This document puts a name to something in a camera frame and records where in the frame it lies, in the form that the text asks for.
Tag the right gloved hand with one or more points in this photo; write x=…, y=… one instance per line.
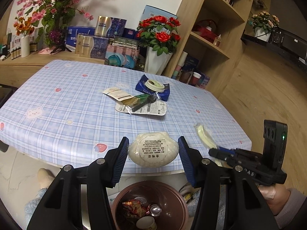
x=276, y=196

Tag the white flower vase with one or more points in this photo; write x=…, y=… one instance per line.
x=156, y=64

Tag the light blue poster board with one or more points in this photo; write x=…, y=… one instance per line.
x=150, y=11

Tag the white round pack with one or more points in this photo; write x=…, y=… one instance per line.
x=153, y=150

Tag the red basket on shelf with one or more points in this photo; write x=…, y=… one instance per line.
x=205, y=29

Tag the low wooden sideboard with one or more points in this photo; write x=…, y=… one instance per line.
x=18, y=71

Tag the red rose bouquet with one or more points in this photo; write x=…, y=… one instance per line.
x=159, y=33

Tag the small white vase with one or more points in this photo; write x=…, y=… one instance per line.
x=25, y=46

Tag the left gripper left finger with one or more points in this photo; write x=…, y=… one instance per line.
x=74, y=189

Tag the pink teal gift box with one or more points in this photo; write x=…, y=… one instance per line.
x=119, y=56

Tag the gold blue box lower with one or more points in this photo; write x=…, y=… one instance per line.
x=91, y=46

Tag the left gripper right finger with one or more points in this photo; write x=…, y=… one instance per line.
x=245, y=207

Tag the gold blue box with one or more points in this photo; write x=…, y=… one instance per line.
x=91, y=46
x=109, y=27

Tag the red paper cup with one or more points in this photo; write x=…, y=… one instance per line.
x=194, y=79

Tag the pink blossom plant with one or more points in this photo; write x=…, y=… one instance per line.
x=53, y=15

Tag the orange flower bunch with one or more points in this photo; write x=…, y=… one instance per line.
x=23, y=26

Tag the crushed red cola can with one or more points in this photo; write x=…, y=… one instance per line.
x=139, y=207

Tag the wooden shelf unit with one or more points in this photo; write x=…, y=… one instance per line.
x=219, y=59

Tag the brown trash bin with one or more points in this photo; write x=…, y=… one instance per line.
x=150, y=199

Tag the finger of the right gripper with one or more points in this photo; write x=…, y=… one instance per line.
x=228, y=151
x=228, y=158

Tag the small blue box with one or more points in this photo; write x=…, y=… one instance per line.
x=203, y=81

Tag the stack of pastel cups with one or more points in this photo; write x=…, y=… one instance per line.
x=179, y=65

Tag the cream plastic strip wrapper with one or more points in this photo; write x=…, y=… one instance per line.
x=205, y=137

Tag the green black wrapper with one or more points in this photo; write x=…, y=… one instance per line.
x=137, y=102

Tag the white paper sachet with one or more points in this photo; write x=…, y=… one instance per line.
x=117, y=94

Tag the dark brown cup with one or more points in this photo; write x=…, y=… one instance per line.
x=185, y=76

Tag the potted pale roses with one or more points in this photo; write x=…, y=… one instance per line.
x=263, y=25

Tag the gold blue box upper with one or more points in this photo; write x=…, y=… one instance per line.
x=109, y=27

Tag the blue checked tablecloth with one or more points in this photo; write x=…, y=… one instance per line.
x=62, y=116

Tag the dark blue snack wrapper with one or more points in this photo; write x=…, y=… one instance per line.
x=142, y=88

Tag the green yogurt cup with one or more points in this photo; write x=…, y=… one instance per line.
x=147, y=223

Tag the clear printed plastic bag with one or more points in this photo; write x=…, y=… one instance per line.
x=158, y=108

